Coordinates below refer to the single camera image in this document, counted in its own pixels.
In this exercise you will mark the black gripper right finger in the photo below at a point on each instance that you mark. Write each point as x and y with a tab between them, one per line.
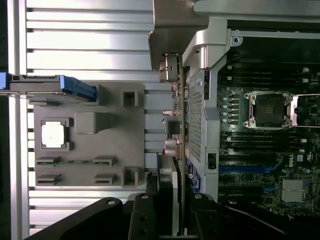
225	225

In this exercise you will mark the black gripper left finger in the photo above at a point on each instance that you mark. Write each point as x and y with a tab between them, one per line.
100	220

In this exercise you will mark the blue expansion slot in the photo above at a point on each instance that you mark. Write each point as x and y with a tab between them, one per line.
247	168

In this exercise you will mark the green RAM stick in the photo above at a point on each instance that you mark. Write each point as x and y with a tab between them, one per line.
75	163

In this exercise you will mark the grey parts rack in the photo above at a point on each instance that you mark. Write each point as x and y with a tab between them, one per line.
112	150

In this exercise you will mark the silver chipset heatsink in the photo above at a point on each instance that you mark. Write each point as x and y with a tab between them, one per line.
293	190

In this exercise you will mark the green motherboard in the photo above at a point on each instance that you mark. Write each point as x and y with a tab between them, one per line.
275	162

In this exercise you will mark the RAM stick with black label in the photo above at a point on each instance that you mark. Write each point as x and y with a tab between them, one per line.
267	141

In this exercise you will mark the silver CPU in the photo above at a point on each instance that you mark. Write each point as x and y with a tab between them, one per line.
53	135

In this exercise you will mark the open black PC case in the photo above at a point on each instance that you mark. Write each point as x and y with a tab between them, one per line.
212	125

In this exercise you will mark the CPU socket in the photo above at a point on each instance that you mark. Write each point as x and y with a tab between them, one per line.
268	110

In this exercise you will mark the metal socket cover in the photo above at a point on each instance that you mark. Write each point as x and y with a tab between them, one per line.
295	110

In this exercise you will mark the hard disk with blue label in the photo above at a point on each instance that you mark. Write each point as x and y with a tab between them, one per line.
35	86

